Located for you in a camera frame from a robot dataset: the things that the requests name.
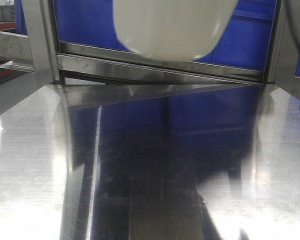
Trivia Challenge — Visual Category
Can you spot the stainless steel shelf frame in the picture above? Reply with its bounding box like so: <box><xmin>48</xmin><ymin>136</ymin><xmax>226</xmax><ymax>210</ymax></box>
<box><xmin>0</xmin><ymin>0</ymin><xmax>300</xmax><ymax>99</ymax></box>

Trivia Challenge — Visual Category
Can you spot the blue crate left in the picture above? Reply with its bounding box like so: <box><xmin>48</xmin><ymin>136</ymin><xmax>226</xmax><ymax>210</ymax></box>
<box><xmin>53</xmin><ymin>0</ymin><xmax>127</xmax><ymax>51</ymax></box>

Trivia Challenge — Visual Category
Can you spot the black cable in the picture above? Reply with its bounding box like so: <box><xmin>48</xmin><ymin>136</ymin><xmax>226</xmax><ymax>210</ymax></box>
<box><xmin>284</xmin><ymin>0</ymin><xmax>300</xmax><ymax>76</ymax></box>

